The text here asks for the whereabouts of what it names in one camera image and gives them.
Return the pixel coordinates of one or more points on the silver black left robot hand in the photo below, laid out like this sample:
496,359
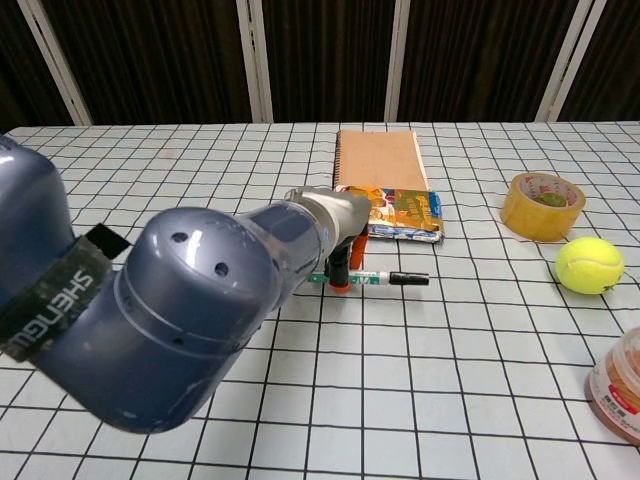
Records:
340,212

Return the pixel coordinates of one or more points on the green white marker pen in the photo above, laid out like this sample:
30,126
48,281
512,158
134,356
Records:
410,279

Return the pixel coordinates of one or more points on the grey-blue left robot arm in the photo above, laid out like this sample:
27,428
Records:
190,310

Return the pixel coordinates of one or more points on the yellow tennis ball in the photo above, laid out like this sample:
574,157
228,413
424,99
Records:
590,265

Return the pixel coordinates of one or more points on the colourful foil snack packet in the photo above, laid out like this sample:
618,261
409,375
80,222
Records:
405,215

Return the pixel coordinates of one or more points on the brown spiral notebook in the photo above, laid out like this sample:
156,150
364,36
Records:
380,160

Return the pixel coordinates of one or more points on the white black checkered tablecloth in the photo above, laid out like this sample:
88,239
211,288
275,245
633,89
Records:
400,375

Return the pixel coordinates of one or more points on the clear yellowish tape roll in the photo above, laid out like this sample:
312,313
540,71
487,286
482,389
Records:
520,215

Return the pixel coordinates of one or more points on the clear jar of rubber bands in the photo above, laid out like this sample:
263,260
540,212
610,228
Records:
617,390

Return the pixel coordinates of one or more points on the white metal frame bar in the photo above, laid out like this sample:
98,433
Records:
255,65
55,65
397,65
567,65

